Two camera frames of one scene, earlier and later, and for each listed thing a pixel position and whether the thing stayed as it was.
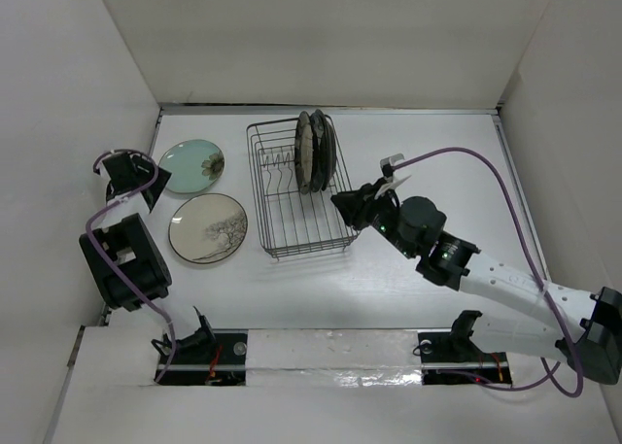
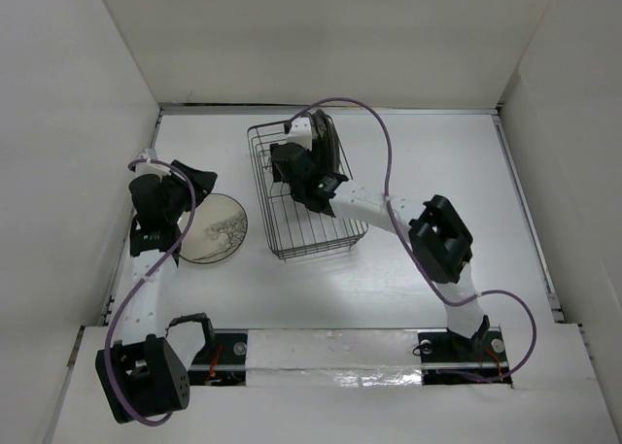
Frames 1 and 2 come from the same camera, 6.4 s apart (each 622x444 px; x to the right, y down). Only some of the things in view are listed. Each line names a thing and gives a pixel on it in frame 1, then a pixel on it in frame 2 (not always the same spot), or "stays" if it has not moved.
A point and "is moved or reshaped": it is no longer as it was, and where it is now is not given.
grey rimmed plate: x=328 y=148 stays
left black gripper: x=159 y=186 → x=202 y=181
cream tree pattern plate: x=208 y=228 stays
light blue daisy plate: x=194 y=165 → x=301 y=132
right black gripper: x=356 y=206 → x=279 y=175
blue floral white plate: x=323 y=151 stays
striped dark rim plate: x=303 y=153 is moved or reshaped
